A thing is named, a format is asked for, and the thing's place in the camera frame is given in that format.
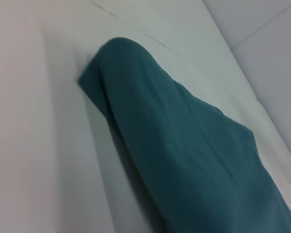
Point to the teal t-shirt with FREE print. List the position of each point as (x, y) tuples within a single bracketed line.
[(179, 145)]

